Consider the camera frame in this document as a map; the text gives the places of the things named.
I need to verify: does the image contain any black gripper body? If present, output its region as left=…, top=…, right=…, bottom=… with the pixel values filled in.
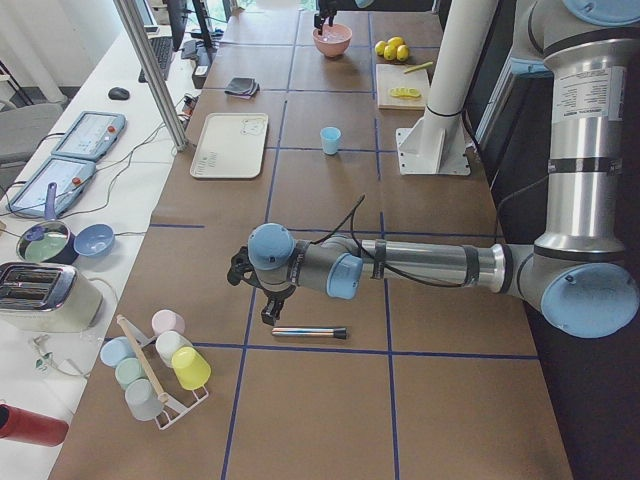
left=315, top=0, right=336, bottom=20
left=227, top=246, right=296, bottom=300

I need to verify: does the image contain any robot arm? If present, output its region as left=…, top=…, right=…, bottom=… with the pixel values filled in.
left=227, top=1, right=639, bottom=338
left=314, top=0, right=375, bottom=33

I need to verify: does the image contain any pink bowl of ice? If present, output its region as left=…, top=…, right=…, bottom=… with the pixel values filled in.
left=312, top=23, right=352, bottom=58

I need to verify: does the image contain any pink cup on rack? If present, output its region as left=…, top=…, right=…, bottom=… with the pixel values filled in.
left=151, top=309, right=186, bottom=336

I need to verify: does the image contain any white cup on rack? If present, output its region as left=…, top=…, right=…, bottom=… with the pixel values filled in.
left=155, top=330, right=193, bottom=369

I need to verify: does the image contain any light blue plastic cup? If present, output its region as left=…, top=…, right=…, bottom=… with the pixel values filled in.
left=320, top=126, right=342, bottom=155

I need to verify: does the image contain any white cup rack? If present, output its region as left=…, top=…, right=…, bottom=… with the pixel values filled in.
left=116, top=314, right=210, bottom=431

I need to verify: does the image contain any blue cup on rack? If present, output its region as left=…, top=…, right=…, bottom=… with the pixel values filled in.
left=99, top=336, right=136, bottom=368

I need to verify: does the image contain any green cup on rack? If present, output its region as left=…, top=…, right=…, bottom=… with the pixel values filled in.
left=115, top=357, right=147, bottom=391

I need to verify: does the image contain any grey cup on rack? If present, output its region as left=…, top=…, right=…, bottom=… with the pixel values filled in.
left=124, top=378, right=164, bottom=421

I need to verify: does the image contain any yellow lemon far left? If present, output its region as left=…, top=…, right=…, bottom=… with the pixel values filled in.
left=374, top=41, right=387, bottom=56

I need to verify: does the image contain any yellow lemon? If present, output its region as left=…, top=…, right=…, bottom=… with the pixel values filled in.
left=383, top=45, right=397, bottom=61
left=374, top=41, right=387, bottom=56
left=386, top=37, right=405, bottom=51
left=396, top=44, right=410, bottom=62

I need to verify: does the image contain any yellow lemon middle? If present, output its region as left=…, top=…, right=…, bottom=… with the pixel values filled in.
left=383, top=45, right=397, bottom=61

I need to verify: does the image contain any yellow lemon top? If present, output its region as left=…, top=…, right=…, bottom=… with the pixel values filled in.
left=386, top=37, right=405, bottom=51

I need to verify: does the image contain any steel muddler black tip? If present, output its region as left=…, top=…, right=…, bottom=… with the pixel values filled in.
left=271, top=327, right=348, bottom=340

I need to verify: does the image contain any yellow lemon bottom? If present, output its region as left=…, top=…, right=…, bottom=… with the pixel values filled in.
left=396, top=44, right=410, bottom=62

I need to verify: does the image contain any wooden cutting board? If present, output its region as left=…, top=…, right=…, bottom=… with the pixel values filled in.
left=375, top=64, right=430, bottom=110

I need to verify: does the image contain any folded grey cloth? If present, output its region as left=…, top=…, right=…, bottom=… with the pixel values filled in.
left=224, top=77, right=260, bottom=98

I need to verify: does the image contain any lemon slices row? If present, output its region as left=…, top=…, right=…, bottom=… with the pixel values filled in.
left=389, top=87, right=422, bottom=99

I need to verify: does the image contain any yellow plastic knife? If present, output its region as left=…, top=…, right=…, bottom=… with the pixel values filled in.
left=403, top=61, right=434, bottom=75

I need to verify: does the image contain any cream bear serving tray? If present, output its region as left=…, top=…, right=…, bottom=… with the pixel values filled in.
left=190, top=113, right=269, bottom=180

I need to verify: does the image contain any blue bowl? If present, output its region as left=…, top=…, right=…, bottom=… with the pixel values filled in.
left=74, top=224, right=115, bottom=258

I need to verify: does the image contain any black keyboard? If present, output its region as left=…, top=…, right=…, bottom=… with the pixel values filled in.
left=148, top=36, right=174, bottom=80

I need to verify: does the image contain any blue saucepan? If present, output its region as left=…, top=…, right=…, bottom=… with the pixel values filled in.
left=16, top=182, right=78, bottom=265

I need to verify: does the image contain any near teach pendant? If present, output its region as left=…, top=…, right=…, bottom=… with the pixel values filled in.
left=7, top=156, right=96, bottom=220

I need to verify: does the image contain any teach pendant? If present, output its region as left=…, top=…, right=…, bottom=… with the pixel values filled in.
left=51, top=111, right=127, bottom=162
left=7, top=156, right=96, bottom=220

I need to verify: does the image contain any far teach pendant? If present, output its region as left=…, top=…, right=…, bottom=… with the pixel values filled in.
left=51, top=111, right=127, bottom=162

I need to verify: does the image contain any cream toaster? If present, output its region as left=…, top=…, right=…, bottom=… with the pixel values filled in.
left=1, top=262, right=102, bottom=333

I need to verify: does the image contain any black computer mouse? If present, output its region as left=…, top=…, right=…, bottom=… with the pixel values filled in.
left=108, top=87, right=130, bottom=101

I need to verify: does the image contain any red bottle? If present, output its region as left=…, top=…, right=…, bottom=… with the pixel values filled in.
left=1, top=403, right=69, bottom=447

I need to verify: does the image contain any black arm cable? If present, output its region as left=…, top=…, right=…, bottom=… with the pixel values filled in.
left=309, top=192, right=471, bottom=289

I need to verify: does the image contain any aluminium frame post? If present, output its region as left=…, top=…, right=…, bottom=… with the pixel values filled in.
left=113, top=0, right=188, bottom=152

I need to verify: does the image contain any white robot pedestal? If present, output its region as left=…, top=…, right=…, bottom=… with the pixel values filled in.
left=396, top=0, right=499, bottom=176

